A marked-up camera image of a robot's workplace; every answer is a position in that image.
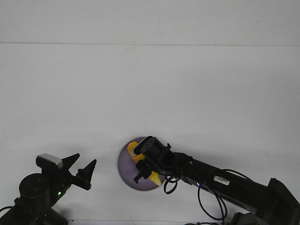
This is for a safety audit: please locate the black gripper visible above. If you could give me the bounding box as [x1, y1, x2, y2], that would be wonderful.
[42, 153, 97, 195]
[134, 137, 175, 184]

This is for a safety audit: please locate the yellow corn cob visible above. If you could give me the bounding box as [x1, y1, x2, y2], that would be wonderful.
[127, 141, 162, 186]

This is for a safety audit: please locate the purple round plate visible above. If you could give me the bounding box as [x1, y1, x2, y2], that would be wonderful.
[118, 136, 159, 191]

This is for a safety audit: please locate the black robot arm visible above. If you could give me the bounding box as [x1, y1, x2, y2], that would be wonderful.
[127, 136, 300, 225]
[0, 153, 97, 225]

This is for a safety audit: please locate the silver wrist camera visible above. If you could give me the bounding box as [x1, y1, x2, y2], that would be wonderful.
[132, 136, 154, 156]
[36, 153, 63, 171]

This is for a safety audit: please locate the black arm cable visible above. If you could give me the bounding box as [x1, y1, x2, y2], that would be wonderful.
[0, 205, 15, 214]
[163, 168, 256, 221]

